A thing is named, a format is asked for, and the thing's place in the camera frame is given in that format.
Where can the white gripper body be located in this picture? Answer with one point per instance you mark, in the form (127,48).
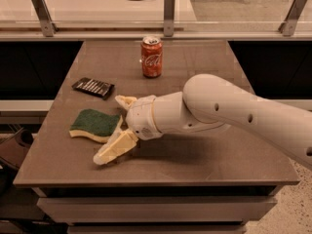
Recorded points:
(141,117)

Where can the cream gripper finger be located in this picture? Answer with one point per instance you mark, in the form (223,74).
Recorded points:
(118,144)
(125,102)

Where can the green and yellow sponge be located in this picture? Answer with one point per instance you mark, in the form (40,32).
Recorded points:
(95,125)

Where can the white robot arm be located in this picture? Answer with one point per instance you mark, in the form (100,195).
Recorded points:
(210,103)

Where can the red Coca-Cola can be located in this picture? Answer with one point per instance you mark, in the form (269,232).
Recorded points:
(151,56)

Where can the grey table drawer front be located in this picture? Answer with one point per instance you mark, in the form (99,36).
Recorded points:
(157,209)

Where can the left metal railing bracket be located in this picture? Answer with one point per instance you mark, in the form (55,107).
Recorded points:
(47,27)

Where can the metal railing bracket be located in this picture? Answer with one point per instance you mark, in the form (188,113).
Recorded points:
(47,27)
(288,26)
(169,17)

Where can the middle metal railing bracket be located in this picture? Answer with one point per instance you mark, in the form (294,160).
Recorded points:
(169,17)

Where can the right metal railing bracket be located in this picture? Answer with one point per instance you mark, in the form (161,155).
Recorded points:
(288,26)

